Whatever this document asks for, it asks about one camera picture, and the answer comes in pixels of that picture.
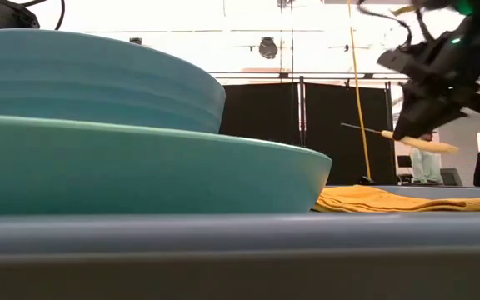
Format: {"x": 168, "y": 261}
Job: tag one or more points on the yellow tag on arm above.
{"x": 402, "y": 10}

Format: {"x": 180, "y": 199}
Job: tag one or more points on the round hanging black fixture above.
{"x": 268, "y": 48}

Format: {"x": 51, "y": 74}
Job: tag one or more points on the yellow cloth napkin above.
{"x": 381, "y": 200}

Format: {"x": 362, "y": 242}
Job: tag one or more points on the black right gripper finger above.
{"x": 423, "y": 112}

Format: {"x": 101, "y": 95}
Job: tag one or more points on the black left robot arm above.
{"x": 2, "y": 14}

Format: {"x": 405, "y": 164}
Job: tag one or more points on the teal plate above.
{"x": 140, "y": 175}

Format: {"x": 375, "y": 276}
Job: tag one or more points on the blue bowl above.
{"x": 90, "y": 83}

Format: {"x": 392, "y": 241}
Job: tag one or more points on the blue plastic tray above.
{"x": 240, "y": 250}

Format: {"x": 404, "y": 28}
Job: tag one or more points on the black curtain partition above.
{"x": 340, "y": 158}

